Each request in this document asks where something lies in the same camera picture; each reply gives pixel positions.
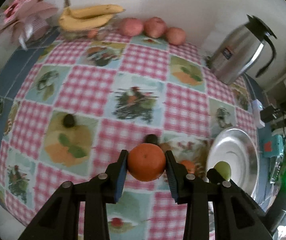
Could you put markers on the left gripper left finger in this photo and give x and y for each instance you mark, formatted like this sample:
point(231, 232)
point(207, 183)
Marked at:
point(59, 216)

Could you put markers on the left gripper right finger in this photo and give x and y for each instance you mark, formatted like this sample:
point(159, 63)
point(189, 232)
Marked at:
point(236, 214)

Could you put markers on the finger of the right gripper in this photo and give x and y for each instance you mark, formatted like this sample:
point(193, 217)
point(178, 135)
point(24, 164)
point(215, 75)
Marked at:
point(214, 177)

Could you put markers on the green fruit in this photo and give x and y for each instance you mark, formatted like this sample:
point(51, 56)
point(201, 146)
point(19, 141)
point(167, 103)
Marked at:
point(224, 169)

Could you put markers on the orange tangerine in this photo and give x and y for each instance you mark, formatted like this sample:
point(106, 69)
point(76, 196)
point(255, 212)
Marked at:
point(190, 166)
point(146, 162)

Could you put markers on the brown kiwi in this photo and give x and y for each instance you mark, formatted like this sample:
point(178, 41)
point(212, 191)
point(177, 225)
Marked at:
point(165, 146)

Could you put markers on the dark plum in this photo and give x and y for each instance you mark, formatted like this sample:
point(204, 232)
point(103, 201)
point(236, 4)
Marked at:
point(69, 121)
point(151, 139)

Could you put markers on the large steel plate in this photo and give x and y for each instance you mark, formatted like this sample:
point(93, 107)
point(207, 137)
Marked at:
point(235, 147)

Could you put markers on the teal box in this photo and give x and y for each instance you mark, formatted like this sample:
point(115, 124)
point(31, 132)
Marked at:
point(271, 146)

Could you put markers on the black charger plug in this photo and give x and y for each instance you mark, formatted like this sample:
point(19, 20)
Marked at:
point(270, 113)

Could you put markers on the steel thermos jug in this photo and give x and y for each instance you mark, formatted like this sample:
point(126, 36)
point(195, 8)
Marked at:
point(240, 50)

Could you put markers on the red apple right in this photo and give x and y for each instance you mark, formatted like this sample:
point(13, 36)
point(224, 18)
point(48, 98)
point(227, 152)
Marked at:
point(175, 36)

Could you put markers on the red apple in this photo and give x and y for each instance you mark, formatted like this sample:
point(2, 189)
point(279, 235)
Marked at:
point(131, 27)
point(175, 36)
point(155, 27)

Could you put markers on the red apple middle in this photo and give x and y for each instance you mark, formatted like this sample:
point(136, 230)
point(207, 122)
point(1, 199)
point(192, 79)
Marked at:
point(155, 27)

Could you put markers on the red apple left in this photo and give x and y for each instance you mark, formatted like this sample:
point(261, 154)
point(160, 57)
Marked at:
point(131, 27)

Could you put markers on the clear glass fruit bowl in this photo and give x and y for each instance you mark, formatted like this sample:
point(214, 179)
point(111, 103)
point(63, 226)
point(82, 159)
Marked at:
point(96, 34)

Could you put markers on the yellow banana bunch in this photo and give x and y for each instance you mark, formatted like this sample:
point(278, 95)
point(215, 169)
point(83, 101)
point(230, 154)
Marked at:
point(87, 18)

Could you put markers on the pink flower bouquet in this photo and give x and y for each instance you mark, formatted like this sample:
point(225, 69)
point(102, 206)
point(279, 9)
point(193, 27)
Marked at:
point(25, 21)

